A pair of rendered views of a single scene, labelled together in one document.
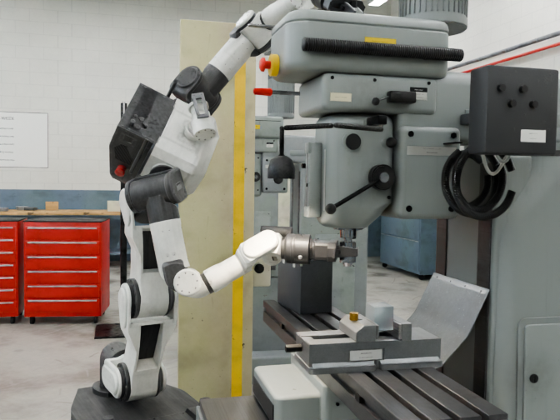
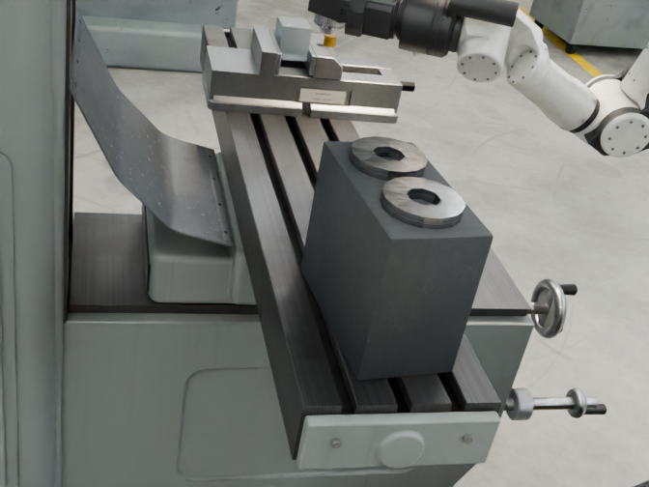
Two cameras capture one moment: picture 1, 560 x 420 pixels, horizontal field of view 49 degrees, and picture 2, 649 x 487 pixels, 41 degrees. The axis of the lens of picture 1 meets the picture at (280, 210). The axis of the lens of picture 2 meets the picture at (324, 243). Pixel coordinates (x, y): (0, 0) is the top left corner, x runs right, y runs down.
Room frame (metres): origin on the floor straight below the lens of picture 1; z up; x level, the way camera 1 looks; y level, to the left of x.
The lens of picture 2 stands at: (3.05, -0.21, 1.61)
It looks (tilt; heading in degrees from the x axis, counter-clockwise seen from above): 31 degrees down; 177
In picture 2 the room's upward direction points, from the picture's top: 11 degrees clockwise
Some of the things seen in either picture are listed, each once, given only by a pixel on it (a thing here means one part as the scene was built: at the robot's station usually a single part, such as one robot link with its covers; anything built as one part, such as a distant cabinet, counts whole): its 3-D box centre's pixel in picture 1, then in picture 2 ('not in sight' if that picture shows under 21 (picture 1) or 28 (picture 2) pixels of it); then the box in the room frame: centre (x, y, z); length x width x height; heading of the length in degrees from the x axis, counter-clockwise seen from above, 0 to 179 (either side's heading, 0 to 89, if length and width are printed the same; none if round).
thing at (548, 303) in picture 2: not in sight; (531, 307); (1.64, 0.28, 0.69); 0.16 x 0.12 x 0.12; 105
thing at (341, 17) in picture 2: not in sight; (328, 8); (1.79, -0.20, 1.24); 0.06 x 0.02 x 0.03; 81
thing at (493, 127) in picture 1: (514, 112); not in sight; (1.51, -0.57, 1.62); 0.20 x 0.09 x 0.21; 105
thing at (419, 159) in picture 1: (411, 172); not in sight; (1.81, -0.39, 1.47); 0.24 x 0.19 x 0.26; 15
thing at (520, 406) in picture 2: not in sight; (556, 403); (1.77, 0.35, 0.57); 0.22 x 0.06 x 0.06; 105
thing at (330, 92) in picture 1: (365, 98); not in sight; (1.77, -0.24, 1.68); 0.34 x 0.24 x 0.10; 105
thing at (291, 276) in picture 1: (303, 279); (387, 249); (2.18, -0.09, 1.09); 0.22 x 0.12 x 0.20; 21
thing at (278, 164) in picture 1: (281, 167); not in sight; (1.61, 0.00, 1.48); 0.07 x 0.07 x 0.06
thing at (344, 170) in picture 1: (351, 172); not in sight; (1.76, -0.20, 1.47); 0.21 x 0.19 x 0.32; 15
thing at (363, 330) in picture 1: (358, 327); (320, 55); (1.52, -0.20, 1.08); 0.12 x 0.06 x 0.04; 14
